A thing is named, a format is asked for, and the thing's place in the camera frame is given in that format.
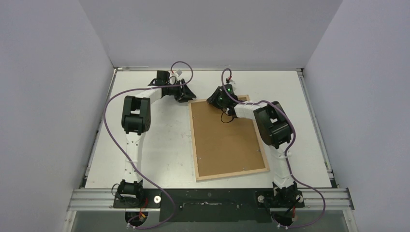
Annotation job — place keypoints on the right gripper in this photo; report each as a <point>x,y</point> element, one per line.
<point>216,99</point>

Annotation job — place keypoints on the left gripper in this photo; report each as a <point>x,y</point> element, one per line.
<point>187,96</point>

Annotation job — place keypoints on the white wooden picture frame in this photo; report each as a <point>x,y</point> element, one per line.
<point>227,137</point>

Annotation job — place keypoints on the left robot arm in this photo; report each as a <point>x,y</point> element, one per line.
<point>136,121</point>

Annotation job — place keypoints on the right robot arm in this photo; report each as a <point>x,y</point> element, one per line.
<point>274,131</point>

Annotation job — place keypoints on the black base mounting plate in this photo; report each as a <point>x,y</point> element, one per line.
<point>253,204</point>

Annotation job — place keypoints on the aluminium front rail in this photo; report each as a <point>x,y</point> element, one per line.
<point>103,200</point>

